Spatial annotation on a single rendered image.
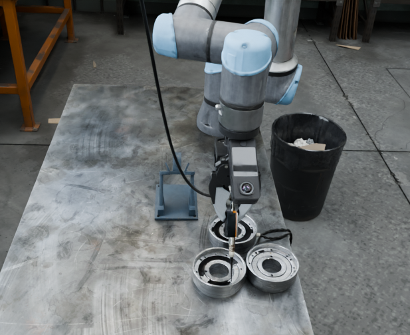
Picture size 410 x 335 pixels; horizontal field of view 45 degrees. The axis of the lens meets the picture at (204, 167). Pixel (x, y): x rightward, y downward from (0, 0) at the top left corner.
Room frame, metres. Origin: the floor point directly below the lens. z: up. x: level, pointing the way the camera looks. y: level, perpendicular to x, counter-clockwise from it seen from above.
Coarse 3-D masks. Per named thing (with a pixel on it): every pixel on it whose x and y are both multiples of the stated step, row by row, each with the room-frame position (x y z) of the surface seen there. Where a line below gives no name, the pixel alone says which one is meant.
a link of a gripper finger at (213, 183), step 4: (212, 172) 0.72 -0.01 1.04; (216, 172) 0.72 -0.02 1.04; (212, 176) 0.72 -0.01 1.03; (216, 176) 0.72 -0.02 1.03; (212, 180) 0.72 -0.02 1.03; (216, 180) 0.72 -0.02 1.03; (212, 184) 0.72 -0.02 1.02; (216, 184) 0.72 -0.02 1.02; (220, 184) 0.72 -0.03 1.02; (212, 188) 0.72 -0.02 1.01; (212, 192) 0.72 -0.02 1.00; (212, 196) 0.72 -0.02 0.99; (212, 200) 0.72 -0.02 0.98
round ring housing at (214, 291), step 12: (204, 252) 0.72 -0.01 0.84; (216, 252) 0.73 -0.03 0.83; (228, 252) 0.73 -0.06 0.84; (216, 264) 0.70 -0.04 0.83; (228, 264) 0.70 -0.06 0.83; (240, 264) 0.70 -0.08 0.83; (192, 276) 0.67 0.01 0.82; (228, 276) 0.67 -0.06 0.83; (240, 276) 0.67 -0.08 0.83; (204, 288) 0.64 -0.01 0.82; (216, 288) 0.63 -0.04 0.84; (228, 288) 0.63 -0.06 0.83
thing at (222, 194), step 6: (216, 192) 0.72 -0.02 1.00; (222, 192) 0.72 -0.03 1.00; (228, 192) 0.72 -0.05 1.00; (216, 198) 0.72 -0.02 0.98; (222, 198) 0.72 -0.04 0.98; (228, 198) 0.72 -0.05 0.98; (216, 204) 0.72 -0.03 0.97; (222, 204) 0.72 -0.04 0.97; (216, 210) 0.72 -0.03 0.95; (222, 210) 0.72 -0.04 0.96; (222, 216) 0.72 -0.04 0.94
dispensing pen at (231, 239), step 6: (234, 204) 0.74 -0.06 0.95; (234, 210) 0.73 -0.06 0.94; (228, 216) 0.71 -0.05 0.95; (234, 216) 0.71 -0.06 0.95; (228, 222) 0.70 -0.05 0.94; (234, 222) 0.71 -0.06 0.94; (228, 228) 0.70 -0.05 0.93; (234, 228) 0.70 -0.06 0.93; (228, 234) 0.69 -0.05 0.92; (234, 234) 0.69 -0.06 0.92; (234, 240) 0.70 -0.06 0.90; (234, 246) 0.69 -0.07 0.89; (234, 252) 0.69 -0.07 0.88
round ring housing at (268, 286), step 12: (252, 252) 0.74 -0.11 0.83; (264, 252) 0.74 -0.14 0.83; (276, 252) 0.74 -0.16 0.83; (288, 252) 0.74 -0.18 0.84; (264, 264) 0.72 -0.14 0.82; (276, 264) 0.72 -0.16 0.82; (252, 276) 0.67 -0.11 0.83; (276, 276) 0.68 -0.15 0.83; (264, 288) 0.66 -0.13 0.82; (276, 288) 0.65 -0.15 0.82
